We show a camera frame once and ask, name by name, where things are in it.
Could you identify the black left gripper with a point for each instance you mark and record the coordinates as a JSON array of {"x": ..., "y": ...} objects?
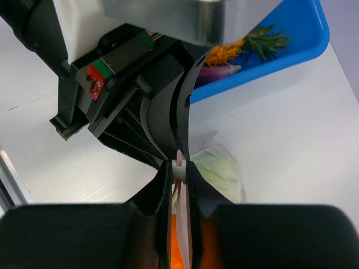
[{"x": 133, "y": 93}]

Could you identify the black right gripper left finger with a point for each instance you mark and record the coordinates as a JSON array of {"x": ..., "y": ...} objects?
[{"x": 148, "y": 243}]

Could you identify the blue plastic bin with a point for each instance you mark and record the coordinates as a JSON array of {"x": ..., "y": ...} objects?
[{"x": 293, "y": 33}]

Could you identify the orange fruit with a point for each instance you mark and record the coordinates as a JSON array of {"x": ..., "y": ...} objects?
[{"x": 211, "y": 256}]

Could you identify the purple eggplant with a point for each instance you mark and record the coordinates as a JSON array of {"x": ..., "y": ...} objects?
[{"x": 209, "y": 74}]

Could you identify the aluminium front rail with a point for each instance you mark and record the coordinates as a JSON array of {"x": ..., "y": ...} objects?
[{"x": 13, "y": 190}]

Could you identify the round green cabbage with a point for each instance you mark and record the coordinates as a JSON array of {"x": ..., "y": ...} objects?
[{"x": 222, "y": 172}]

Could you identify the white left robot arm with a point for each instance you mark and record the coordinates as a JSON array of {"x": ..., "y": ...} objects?
[{"x": 36, "y": 25}]

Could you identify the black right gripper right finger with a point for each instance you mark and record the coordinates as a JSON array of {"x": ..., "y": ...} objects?
[{"x": 206, "y": 204}]

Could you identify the clear zip top bag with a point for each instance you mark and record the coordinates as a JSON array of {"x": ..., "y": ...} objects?
[{"x": 179, "y": 196}]

